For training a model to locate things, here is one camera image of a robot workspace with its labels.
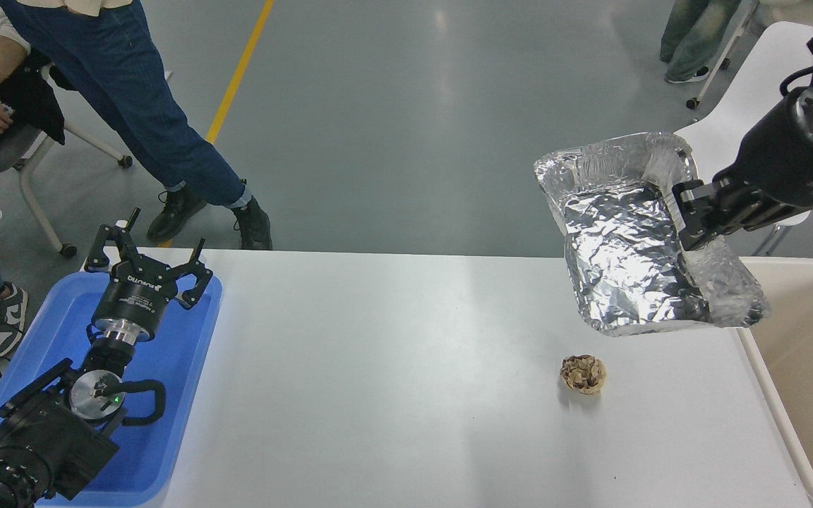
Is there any blue plastic tray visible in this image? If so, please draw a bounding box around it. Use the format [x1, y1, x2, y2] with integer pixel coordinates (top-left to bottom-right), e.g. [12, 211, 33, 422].
[0, 271, 224, 507]

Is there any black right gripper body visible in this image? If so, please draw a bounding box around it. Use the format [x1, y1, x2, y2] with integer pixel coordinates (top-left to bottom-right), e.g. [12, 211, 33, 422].
[716, 99, 813, 210]

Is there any white plastic chair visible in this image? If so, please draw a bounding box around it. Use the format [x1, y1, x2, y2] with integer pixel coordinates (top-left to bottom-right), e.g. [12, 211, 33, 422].
[675, 21, 813, 256]

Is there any distant person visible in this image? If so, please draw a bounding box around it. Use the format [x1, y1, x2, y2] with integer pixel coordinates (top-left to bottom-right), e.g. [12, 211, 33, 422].
[659, 0, 740, 84]

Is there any grey wheeled chair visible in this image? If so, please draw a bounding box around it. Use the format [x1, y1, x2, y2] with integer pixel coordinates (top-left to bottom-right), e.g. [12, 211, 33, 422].
[0, 120, 133, 258]

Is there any white wheeled frame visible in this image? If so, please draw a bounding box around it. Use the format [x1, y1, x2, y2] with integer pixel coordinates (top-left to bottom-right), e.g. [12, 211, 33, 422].
[685, 0, 764, 110]

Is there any standing person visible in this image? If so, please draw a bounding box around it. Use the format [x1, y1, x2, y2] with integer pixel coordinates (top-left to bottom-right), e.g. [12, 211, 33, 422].
[0, 0, 273, 251]

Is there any black cloth bundle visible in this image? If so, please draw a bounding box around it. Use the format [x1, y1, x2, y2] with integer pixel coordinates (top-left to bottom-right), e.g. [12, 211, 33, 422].
[0, 53, 76, 145]

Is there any crumpled tan paper ball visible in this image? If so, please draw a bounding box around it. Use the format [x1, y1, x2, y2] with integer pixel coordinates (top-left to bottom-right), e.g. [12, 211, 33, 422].
[560, 355, 607, 395]

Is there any large pale bin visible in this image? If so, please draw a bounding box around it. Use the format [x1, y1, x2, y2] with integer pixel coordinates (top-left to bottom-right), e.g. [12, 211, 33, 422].
[735, 257, 813, 508]

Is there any silver foil tray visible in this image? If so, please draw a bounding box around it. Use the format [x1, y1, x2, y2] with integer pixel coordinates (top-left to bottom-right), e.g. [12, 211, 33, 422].
[534, 131, 771, 337]

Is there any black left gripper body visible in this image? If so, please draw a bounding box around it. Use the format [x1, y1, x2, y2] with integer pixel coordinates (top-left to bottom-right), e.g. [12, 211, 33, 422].
[93, 258, 183, 332]

